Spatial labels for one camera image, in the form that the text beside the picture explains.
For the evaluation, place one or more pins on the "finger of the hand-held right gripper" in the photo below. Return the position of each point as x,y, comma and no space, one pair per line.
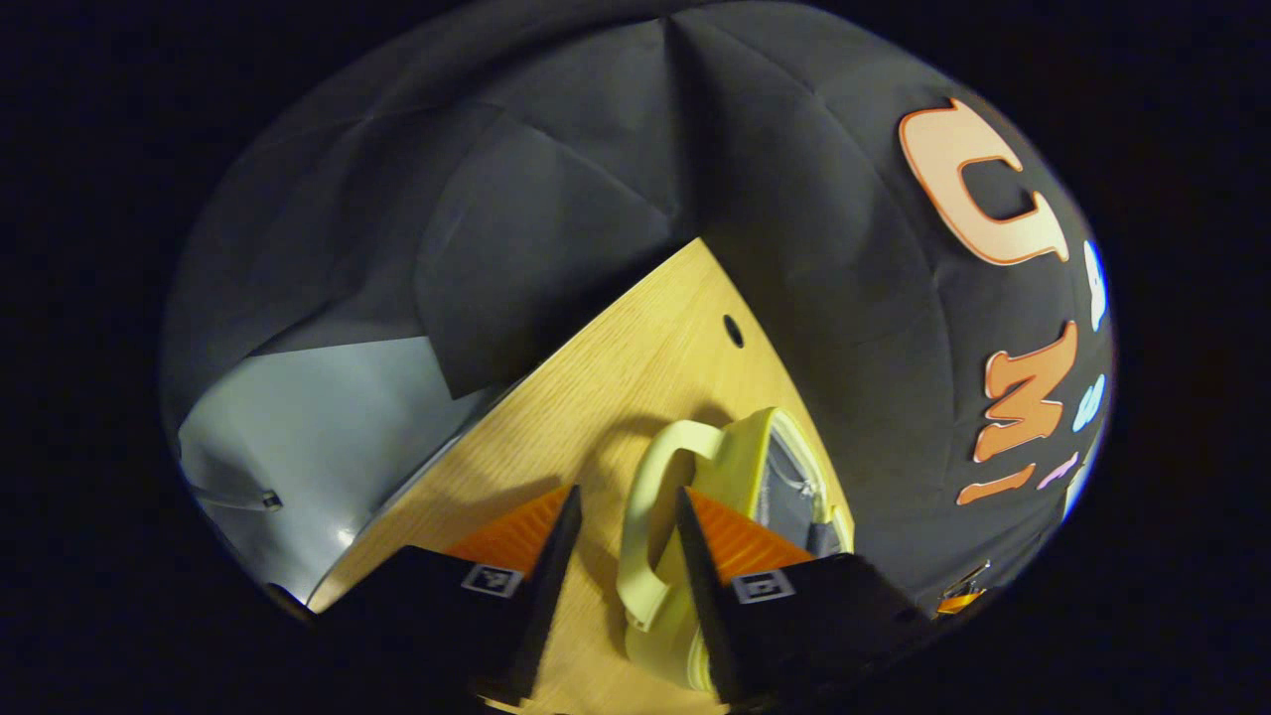
961,599

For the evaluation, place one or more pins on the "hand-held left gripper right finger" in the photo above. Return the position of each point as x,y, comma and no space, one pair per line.
700,586

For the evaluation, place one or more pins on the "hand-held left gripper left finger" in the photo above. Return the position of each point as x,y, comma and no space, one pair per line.
551,586

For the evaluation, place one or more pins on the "pale yellow suitcase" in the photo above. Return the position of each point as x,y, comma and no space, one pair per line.
655,497

